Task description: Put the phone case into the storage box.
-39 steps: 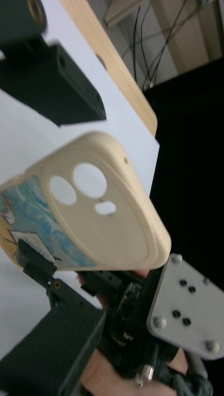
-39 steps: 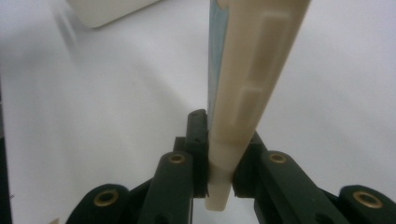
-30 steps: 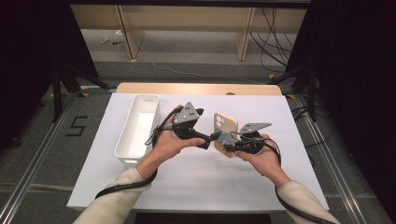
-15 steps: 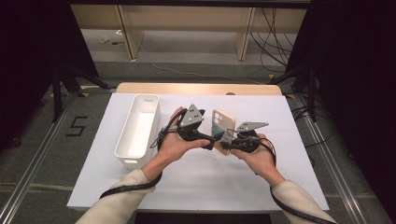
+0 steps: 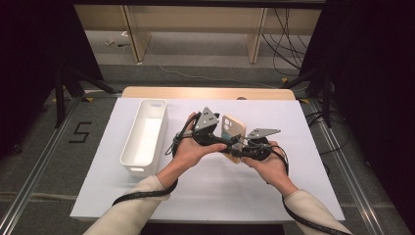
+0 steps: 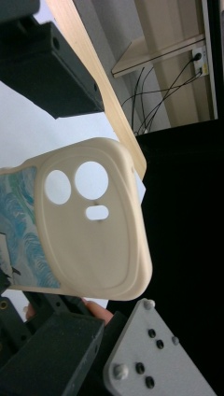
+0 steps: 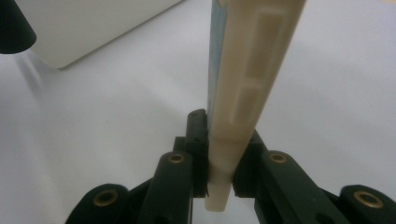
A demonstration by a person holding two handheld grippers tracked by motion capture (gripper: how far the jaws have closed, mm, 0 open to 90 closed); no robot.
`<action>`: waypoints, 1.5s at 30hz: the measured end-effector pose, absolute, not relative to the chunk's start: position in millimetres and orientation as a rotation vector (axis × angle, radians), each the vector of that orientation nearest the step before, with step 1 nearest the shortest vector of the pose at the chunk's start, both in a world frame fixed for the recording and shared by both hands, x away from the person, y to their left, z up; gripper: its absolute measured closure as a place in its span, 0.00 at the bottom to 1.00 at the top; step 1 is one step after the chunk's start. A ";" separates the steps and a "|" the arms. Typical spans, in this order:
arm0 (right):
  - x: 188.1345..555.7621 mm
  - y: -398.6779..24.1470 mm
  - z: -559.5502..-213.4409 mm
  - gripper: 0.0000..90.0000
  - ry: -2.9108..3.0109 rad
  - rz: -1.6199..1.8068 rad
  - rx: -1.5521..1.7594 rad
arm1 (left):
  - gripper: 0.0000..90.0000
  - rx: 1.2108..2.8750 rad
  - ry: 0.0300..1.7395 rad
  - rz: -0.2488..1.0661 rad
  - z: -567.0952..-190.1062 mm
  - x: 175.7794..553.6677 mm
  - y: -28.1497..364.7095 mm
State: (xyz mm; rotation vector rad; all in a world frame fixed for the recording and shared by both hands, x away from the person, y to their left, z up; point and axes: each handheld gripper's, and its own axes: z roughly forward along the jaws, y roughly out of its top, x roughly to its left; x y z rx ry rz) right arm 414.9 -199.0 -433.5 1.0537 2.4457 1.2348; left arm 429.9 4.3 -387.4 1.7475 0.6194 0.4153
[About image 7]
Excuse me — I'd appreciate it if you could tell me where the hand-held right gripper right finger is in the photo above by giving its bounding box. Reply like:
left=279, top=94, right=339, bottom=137
left=233, top=130, right=350, bottom=224

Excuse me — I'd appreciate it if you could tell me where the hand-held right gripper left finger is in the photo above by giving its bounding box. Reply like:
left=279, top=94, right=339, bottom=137
left=136, top=108, right=209, bottom=224

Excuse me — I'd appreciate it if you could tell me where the white plastic storage box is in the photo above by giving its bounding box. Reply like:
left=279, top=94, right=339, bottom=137
left=13, top=0, right=185, bottom=70

